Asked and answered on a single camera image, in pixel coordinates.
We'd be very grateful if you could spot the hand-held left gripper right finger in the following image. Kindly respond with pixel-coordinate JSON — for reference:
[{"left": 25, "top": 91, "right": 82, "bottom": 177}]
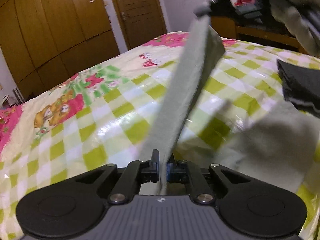
[{"left": 166, "top": 155, "right": 250, "bottom": 204}]

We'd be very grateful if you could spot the printed checkered bed sheet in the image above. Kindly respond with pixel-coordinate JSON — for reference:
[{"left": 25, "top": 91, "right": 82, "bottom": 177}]
[{"left": 0, "top": 31, "right": 320, "bottom": 240}]

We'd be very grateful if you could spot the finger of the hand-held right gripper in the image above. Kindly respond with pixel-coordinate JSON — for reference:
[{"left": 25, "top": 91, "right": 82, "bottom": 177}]
[{"left": 299, "top": 4, "right": 320, "bottom": 40}]

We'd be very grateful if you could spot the wooden desk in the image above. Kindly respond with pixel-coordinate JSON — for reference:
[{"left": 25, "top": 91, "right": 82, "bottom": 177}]
[{"left": 211, "top": 15, "right": 308, "bottom": 54}]

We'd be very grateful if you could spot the wooden door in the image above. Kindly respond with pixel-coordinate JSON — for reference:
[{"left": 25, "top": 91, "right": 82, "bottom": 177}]
[{"left": 106, "top": 0, "right": 167, "bottom": 52}]

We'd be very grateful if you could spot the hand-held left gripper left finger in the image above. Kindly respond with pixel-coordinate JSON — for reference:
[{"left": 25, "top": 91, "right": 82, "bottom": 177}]
[{"left": 75, "top": 149, "right": 160, "bottom": 204}]

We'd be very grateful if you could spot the dark shelf with pictures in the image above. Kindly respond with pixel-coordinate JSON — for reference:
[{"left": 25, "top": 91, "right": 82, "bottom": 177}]
[{"left": 220, "top": 0, "right": 273, "bottom": 27}]

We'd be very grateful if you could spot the wooden wardrobe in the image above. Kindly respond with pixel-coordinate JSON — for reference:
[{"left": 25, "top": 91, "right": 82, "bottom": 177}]
[{"left": 0, "top": 0, "right": 120, "bottom": 104}]

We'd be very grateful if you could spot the black cloth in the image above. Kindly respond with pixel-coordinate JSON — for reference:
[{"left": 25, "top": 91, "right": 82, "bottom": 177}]
[{"left": 277, "top": 59, "right": 320, "bottom": 117}]

